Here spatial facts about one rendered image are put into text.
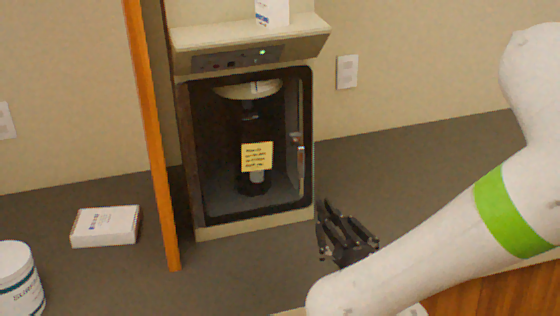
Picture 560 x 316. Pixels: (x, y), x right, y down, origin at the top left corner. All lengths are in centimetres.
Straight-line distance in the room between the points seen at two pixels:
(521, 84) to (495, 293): 95
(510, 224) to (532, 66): 20
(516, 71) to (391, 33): 116
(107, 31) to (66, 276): 66
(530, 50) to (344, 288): 41
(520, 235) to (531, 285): 99
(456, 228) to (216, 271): 81
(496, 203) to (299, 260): 81
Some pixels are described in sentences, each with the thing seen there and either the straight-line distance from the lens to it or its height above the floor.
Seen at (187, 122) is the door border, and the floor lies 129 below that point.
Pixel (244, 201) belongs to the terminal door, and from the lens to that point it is 147.
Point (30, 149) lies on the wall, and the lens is 186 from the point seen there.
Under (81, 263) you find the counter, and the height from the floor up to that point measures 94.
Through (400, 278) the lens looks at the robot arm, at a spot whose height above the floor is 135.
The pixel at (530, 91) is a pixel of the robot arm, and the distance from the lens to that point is 77.
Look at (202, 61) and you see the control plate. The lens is 121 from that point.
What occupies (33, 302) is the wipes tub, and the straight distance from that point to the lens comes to 142.
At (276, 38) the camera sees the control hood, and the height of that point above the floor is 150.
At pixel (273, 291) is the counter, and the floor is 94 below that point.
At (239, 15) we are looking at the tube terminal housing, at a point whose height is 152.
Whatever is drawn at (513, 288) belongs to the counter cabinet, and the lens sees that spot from 168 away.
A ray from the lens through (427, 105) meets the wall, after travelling 210.
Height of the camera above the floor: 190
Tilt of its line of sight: 31 degrees down
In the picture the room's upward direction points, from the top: 2 degrees counter-clockwise
